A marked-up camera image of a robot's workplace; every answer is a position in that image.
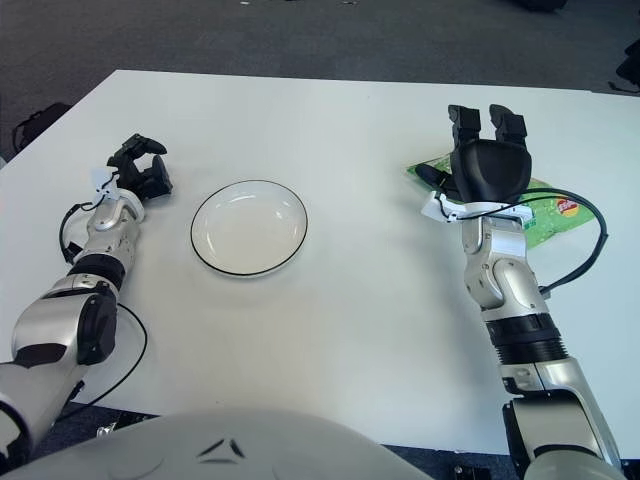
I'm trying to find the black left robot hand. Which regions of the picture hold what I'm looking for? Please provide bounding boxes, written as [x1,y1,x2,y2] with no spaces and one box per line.
[106,132,175,200]

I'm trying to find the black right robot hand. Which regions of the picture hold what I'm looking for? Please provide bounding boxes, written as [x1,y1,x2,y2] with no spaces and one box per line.
[414,103,534,206]

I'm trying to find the green snack chip bag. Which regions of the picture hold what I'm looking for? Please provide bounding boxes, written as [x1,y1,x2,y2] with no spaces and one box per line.
[405,152,599,251]

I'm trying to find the white plate with black rim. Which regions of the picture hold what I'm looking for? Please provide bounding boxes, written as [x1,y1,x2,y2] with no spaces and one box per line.
[190,180,310,279]

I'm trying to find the black bolted mounting plate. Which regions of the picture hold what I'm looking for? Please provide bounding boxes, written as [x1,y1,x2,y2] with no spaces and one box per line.
[452,462,494,480]

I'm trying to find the black backpack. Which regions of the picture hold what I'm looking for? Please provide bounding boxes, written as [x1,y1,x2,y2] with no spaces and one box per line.
[10,102,71,151]

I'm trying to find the black bulky floor item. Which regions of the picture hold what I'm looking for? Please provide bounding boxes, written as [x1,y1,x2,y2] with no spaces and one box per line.
[514,0,569,14]

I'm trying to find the white robot torso shell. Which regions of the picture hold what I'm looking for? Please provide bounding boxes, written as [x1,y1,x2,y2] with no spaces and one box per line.
[0,407,436,480]

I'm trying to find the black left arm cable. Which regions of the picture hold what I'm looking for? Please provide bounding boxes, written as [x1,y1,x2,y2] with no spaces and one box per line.
[59,199,149,409]

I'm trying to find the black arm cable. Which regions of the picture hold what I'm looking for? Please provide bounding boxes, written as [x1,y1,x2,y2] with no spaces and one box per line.
[59,199,149,409]
[434,188,610,300]

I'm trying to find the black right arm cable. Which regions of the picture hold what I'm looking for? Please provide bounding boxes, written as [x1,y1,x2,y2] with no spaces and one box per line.
[434,188,610,300]

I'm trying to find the black bag with straps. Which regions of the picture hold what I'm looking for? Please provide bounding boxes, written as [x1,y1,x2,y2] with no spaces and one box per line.
[607,39,640,96]

